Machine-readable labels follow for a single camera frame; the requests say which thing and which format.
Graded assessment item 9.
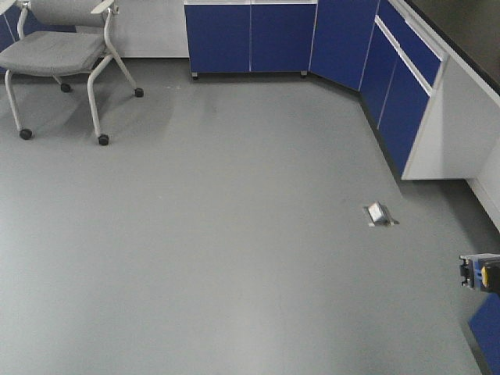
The metal floor socket box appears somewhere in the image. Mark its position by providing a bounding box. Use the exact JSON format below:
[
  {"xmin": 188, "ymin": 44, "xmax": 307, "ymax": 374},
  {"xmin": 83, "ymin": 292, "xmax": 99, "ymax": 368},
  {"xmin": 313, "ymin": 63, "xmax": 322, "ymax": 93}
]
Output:
[{"xmin": 362, "ymin": 201, "xmax": 399, "ymax": 227}]

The blue back cabinet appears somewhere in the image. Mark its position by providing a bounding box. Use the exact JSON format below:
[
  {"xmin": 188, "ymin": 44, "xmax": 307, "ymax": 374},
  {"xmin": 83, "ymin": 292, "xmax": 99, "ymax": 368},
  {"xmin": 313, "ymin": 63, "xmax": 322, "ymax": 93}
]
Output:
[{"xmin": 184, "ymin": 1, "xmax": 318, "ymax": 80}]

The grey office chair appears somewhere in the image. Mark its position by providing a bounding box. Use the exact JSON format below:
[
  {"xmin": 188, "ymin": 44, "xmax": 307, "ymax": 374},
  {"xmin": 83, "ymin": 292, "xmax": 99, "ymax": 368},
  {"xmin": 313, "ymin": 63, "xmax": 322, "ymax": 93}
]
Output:
[{"xmin": 1, "ymin": 1, "xmax": 144, "ymax": 146}]

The yellow mushroom push button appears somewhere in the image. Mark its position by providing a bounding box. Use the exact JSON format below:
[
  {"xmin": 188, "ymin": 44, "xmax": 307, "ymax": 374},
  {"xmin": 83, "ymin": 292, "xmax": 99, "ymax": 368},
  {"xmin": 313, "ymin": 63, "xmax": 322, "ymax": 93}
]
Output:
[{"xmin": 459, "ymin": 253, "xmax": 499, "ymax": 295}]

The blue side cabinet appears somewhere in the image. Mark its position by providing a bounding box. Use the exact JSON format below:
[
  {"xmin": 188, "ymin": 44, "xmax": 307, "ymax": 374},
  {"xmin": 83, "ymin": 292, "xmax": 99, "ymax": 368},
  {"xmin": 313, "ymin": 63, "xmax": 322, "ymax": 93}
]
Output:
[{"xmin": 309, "ymin": 1, "xmax": 445, "ymax": 180}]

